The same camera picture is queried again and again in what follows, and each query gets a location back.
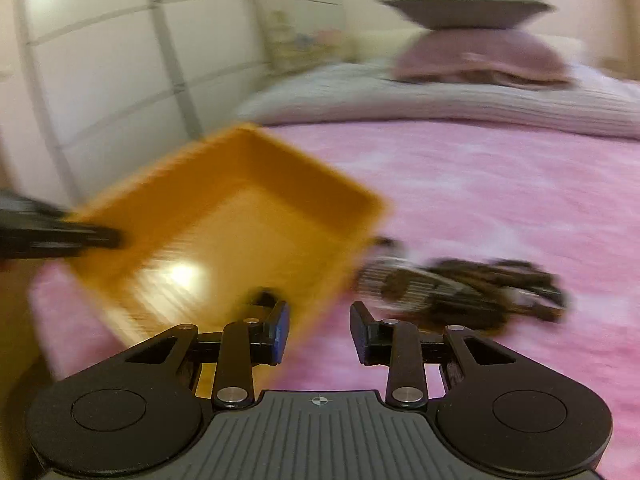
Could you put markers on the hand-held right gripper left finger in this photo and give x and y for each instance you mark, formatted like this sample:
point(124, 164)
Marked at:
point(281, 331)

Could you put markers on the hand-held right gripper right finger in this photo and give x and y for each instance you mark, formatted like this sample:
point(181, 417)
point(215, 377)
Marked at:
point(358, 331)

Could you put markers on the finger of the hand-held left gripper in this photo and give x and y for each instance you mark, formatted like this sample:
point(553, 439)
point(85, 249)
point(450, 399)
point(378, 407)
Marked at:
point(30, 206)
point(75, 237)

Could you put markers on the orange ribbed plastic tray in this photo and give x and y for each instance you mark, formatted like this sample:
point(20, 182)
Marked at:
point(235, 230)

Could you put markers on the white wardrobe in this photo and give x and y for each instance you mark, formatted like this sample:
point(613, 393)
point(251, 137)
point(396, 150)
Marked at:
point(115, 70)

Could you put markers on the pink rose-pattern blanket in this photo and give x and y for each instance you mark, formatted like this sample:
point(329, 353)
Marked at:
point(475, 200)

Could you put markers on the grey striped duvet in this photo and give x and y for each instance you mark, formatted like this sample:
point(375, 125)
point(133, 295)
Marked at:
point(450, 102)

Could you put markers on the small cream desk shelf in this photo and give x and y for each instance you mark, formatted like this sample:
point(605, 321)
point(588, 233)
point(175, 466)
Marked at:
point(310, 42)

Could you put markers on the mauve pillow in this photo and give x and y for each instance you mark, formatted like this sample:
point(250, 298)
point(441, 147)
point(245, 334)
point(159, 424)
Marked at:
point(475, 57)

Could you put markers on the grey checked pillow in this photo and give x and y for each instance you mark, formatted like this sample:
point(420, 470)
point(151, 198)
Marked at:
point(465, 7)

